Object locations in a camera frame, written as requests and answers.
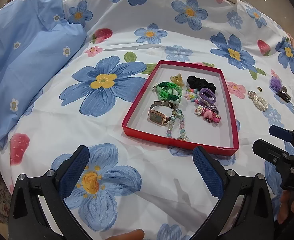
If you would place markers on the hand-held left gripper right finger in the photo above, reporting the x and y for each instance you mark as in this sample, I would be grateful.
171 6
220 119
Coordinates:
208 170

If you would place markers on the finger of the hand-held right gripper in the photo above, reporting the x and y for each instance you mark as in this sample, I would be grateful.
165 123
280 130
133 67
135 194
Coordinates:
269 151
286 136

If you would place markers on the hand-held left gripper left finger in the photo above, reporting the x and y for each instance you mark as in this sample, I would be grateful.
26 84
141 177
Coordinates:
74 170

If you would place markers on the pink heart hair clip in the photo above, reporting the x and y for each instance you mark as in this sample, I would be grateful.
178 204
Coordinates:
209 115

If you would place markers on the rose gold wristwatch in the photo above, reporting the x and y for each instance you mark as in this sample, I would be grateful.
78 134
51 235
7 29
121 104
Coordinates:
156 116

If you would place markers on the red shallow box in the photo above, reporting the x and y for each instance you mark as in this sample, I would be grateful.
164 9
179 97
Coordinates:
139 124

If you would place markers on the person's right hand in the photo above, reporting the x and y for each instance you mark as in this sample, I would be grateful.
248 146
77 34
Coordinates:
290 205

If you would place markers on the person's left hand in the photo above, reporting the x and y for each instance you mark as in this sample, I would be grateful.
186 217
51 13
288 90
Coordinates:
127 235

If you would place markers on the pearl hair clip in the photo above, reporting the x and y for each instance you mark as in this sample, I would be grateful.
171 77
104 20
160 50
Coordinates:
260 106

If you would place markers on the dark brown hair clip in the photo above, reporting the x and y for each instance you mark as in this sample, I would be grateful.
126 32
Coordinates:
284 95

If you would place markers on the purple pompom hair clip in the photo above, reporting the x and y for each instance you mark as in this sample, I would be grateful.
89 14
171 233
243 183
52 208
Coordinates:
275 83

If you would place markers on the black scrunchie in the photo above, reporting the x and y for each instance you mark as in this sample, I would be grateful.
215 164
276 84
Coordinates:
199 81

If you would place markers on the yellow hair claw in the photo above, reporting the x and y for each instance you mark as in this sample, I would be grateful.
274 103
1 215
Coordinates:
178 78

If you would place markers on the blue pillow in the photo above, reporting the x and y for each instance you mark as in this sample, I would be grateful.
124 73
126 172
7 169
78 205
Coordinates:
24 67

